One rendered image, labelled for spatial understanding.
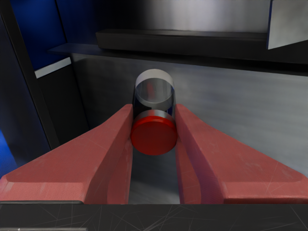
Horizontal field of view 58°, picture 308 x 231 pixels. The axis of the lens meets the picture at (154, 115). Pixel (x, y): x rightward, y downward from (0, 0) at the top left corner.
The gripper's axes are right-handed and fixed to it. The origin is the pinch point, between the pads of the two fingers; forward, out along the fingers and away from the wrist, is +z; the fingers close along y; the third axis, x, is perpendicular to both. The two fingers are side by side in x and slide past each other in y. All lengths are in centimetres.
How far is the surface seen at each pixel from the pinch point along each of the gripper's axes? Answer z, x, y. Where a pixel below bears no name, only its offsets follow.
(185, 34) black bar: 15.7, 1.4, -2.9
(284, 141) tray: 10.5, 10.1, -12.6
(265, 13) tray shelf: 13.5, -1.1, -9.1
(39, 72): 22.3, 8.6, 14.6
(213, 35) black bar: 14.0, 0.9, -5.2
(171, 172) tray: 16.9, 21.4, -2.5
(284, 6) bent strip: 8.1, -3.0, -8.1
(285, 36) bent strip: 8.0, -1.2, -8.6
